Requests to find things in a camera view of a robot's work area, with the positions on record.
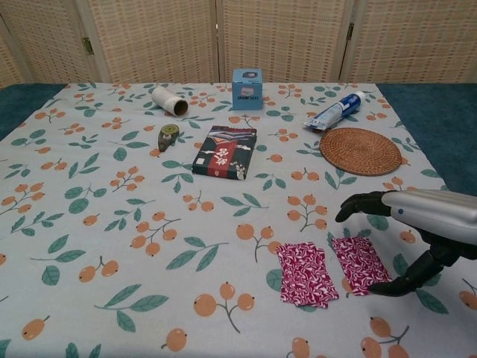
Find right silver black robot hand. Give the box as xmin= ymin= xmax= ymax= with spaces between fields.
xmin=334 ymin=189 xmax=477 ymax=298

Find round woven rattan coaster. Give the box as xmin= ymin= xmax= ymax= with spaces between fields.
xmin=319 ymin=127 xmax=403 ymax=177

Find blue white toothpaste tube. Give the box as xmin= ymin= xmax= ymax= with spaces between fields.
xmin=302 ymin=90 xmax=367 ymax=132

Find woven bamboo screen panel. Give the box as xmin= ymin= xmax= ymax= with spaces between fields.
xmin=344 ymin=0 xmax=477 ymax=85
xmin=217 ymin=0 xmax=355 ymax=83
xmin=0 ymin=0 xmax=109 ymax=84
xmin=0 ymin=14 xmax=31 ymax=89
xmin=76 ymin=0 xmax=221 ymax=84

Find small blue cardboard box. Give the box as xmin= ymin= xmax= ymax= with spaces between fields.
xmin=231 ymin=68 xmax=265 ymax=111

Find green brown correction tape dispenser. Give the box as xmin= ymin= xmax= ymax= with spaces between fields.
xmin=156 ymin=123 xmax=180 ymax=153

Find white paper roll cardboard core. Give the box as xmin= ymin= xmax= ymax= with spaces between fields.
xmin=151 ymin=84 xmax=189 ymax=116

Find fruit and leaf print tablecloth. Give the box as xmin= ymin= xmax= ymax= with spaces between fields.
xmin=0 ymin=81 xmax=477 ymax=358

